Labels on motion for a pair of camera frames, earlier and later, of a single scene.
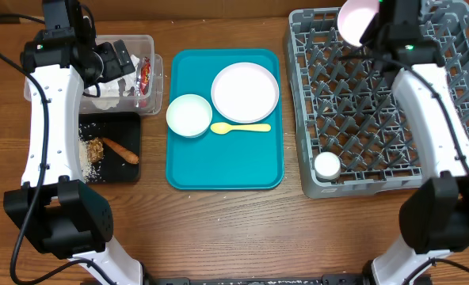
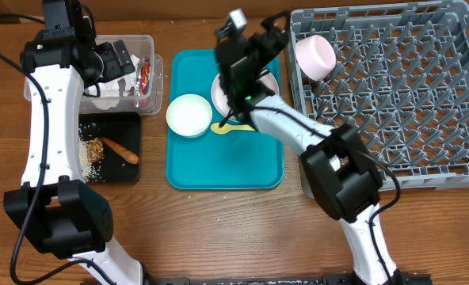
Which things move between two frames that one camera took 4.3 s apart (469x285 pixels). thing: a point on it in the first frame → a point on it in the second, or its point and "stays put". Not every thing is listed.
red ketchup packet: x=145 y=75 stays put
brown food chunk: x=95 y=149 stays put
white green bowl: x=188 y=115 stays put
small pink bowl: x=354 y=17 → x=315 y=57
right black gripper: x=366 y=37 → x=276 y=43
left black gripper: x=114 y=68 stays put
